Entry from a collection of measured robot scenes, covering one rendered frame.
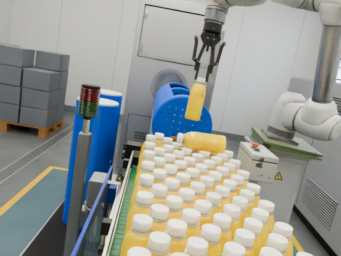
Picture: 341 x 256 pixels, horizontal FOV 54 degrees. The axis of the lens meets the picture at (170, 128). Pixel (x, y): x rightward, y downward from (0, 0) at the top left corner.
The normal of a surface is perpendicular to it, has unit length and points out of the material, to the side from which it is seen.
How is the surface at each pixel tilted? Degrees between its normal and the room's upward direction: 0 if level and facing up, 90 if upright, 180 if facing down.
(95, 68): 90
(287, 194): 90
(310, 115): 104
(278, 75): 90
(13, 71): 90
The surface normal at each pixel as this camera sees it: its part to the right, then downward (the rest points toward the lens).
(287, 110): -0.74, -0.09
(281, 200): 0.00, 0.20
